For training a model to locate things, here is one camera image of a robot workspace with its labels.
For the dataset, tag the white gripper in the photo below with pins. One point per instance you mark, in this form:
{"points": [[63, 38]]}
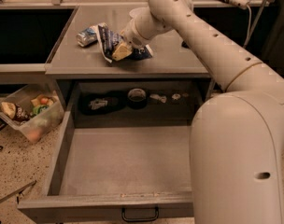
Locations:
{"points": [[133, 38]]}

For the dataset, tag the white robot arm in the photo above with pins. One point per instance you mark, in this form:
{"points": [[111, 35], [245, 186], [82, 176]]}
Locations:
{"points": [[237, 137]]}

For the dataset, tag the clear plastic bin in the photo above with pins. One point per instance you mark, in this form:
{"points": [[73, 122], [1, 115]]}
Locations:
{"points": [[43, 106]]}

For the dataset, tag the dark blue snack bar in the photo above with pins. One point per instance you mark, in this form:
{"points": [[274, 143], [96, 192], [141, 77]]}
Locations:
{"points": [[184, 45]]}

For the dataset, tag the crushed silver soda can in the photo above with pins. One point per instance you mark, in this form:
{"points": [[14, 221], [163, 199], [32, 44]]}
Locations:
{"points": [[87, 36]]}

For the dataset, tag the black drawer handle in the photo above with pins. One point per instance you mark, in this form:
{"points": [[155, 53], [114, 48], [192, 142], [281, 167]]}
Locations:
{"points": [[139, 214]]}

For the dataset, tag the brown snack bag in bin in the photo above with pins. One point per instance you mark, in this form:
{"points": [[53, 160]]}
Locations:
{"points": [[14, 112]]}

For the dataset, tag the crumpled paper scrap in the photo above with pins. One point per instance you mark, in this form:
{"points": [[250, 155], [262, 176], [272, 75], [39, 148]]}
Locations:
{"points": [[157, 97]]}

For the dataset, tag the blue chip bag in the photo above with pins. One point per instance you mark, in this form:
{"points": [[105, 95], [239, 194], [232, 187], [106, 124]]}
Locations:
{"points": [[109, 40]]}

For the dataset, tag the black tape roll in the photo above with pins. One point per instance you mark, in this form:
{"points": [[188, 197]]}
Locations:
{"points": [[136, 98]]}

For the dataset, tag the open grey drawer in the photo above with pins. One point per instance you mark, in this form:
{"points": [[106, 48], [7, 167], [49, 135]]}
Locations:
{"points": [[132, 158]]}

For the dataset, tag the white bowl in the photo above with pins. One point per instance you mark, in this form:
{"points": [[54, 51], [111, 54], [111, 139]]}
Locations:
{"points": [[138, 12]]}

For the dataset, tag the grey counter cabinet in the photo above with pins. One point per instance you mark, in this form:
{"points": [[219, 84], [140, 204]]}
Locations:
{"points": [[164, 57]]}

